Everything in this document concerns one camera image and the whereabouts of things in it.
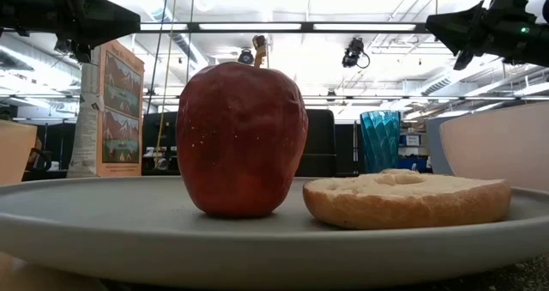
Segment bagel half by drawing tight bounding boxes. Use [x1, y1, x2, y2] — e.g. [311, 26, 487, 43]
[302, 168, 513, 231]

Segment dark background furniture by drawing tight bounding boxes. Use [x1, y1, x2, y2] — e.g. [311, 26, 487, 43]
[21, 121, 78, 181]

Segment teal faceted water bottle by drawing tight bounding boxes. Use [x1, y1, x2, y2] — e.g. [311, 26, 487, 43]
[359, 109, 402, 174]

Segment blue storage bins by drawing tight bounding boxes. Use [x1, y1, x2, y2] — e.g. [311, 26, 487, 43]
[398, 131, 430, 172]

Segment red apple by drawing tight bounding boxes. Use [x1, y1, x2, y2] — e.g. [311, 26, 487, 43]
[175, 35, 310, 219]

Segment gray plate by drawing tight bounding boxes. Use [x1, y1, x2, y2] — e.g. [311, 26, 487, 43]
[0, 173, 549, 288]

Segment black ceiling spotlight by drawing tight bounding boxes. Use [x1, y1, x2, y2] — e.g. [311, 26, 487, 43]
[341, 37, 371, 70]
[54, 36, 94, 64]

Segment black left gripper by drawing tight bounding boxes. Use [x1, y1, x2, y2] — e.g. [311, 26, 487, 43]
[16, 0, 142, 49]

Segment pink bowl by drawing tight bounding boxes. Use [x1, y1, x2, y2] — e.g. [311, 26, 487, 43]
[437, 100, 549, 194]

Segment orange cereal box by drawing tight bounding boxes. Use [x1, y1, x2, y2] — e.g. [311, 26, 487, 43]
[67, 39, 146, 179]

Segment orange plastic tray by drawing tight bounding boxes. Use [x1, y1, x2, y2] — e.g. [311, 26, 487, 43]
[0, 118, 39, 185]

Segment hanging black cable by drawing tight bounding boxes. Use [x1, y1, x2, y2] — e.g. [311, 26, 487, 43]
[145, 0, 172, 114]

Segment black computer monitor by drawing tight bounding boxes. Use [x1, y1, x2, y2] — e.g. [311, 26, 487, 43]
[142, 112, 181, 174]

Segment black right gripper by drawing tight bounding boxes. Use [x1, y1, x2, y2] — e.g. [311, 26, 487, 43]
[425, 0, 518, 71]

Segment black two-slot toaster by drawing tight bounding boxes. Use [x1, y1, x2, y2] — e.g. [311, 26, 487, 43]
[295, 108, 338, 177]

